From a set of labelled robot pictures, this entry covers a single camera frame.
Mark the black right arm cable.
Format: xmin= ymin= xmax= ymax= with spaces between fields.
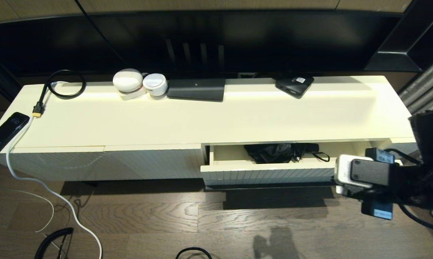
xmin=398 ymin=203 xmax=433 ymax=235

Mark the black cable with connector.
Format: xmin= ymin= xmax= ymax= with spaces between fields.
xmin=175 ymin=247 xmax=213 ymax=259

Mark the small black glossy device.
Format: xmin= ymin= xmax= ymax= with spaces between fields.
xmin=275 ymin=76 xmax=314 ymax=99

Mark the large white round device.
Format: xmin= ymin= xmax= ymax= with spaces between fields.
xmin=112 ymin=68 xmax=144 ymax=92

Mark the black folding umbrella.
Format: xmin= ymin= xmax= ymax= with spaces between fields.
xmin=243 ymin=143 xmax=331 ymax=164

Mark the black coiled cable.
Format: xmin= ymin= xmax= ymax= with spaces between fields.
xmin=34 ymin=227 xmax=74 ymax=259

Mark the grey curtain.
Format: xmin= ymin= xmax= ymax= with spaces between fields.
xmin=398 ymin=50 xmax=433 ymax=223

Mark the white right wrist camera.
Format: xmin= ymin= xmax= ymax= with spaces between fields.
xmin=334 ymin=154 xmax=390 ymax=197

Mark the black television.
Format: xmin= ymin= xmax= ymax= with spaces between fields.
xmin=0 ymin=9 xmax=409 ymax=78

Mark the cream tv cabinet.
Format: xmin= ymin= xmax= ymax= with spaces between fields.
xmin=0 ymin=75 xmax=429 ymax=182

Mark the thin black hanging cable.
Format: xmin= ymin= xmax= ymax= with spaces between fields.
xmin=74 ymin=0 xmax=129 ymax=67

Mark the thin white charging cable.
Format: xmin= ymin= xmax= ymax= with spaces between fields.
xmin=0 ymin=182 xmax=55 ymax=233

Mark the thick white power cable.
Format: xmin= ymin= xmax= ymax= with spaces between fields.
xmin=5 ymin=119 xmax=103 ymax=259

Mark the white fluted drawer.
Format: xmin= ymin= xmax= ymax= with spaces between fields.
xmin=201 ymin=140 xmax=375 ymax=187

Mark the black smartphone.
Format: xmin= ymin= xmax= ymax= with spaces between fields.
xmin=0 ymin=112 xmax=30 ymax=156

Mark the small white round device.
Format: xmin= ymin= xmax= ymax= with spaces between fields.
xmin=143 ymin=73 xmax=168 ymax=96

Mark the black wall shelf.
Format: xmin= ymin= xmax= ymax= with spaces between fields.
xmin=364 ymin=0 xmax=433 ymax=72

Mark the black HDMI cable yellow tip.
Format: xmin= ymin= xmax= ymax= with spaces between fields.
xmin=32 ymin=69 xmax=86 ymax=118

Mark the white flat device base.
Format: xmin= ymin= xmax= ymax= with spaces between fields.
xmin=118 ymin=86 xmax=147 ymax=100

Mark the black flat set-top box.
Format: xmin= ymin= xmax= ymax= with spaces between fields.
xmin=166 ymin=78 xmax=226 ymax=102

